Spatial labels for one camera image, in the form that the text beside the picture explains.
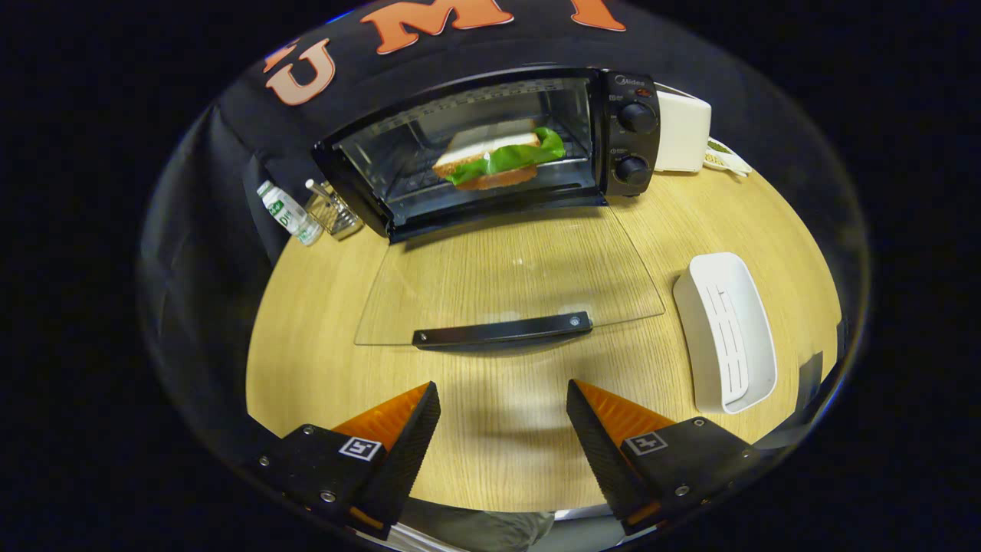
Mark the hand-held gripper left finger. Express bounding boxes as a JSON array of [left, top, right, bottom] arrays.
[[257, 382, 442, 534]]

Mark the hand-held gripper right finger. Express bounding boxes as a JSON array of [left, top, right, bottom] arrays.
[[566, 379, 763, 535]]

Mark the lettuce sandwich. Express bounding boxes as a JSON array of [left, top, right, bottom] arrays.
[[431, 119, 566, 191]]

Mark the black toaster oven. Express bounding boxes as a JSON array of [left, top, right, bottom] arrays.
[[312, 67, 666, 352]]

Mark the white slot toaster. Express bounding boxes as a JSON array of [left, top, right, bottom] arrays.
[[654, 90, 712, 173]]

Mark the person's grey clothing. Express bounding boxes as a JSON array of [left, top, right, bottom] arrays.
[[395, 510, 556, 552]]

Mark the white rectangular tray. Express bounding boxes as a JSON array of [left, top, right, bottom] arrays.
[[673, 252, 778, 415]]

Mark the white bottle green label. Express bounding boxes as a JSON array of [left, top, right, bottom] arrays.
[[257, 180, 324, 247]]

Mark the black backdrop cloth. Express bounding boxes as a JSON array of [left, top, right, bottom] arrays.
[[138, 0, 775, 445]]

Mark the white divided bean dish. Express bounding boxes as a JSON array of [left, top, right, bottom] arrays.
[[704, 138, 753, 179]]

